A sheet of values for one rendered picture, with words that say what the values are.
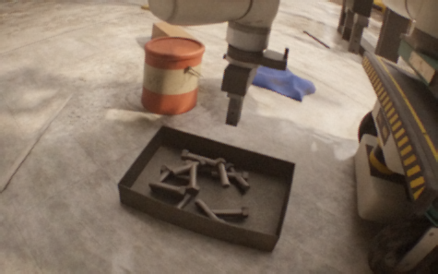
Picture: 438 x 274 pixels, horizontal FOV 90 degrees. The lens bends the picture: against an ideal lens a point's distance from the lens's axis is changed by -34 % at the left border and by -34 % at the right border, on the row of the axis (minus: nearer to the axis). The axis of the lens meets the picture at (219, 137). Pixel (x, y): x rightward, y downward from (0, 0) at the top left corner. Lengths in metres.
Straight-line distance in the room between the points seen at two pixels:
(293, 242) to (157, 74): 0.58
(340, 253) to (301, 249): 0.10
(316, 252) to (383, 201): 0.19
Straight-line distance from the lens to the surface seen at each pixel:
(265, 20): 0.59
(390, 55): 2.15
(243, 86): 0.61
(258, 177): 0.78
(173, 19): 0.44
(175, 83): 0.90
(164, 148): 0.82
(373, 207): 0.69
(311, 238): 0.69
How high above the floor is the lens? 0.51
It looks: 35 degrees down
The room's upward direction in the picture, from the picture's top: 10 degrees clockwise
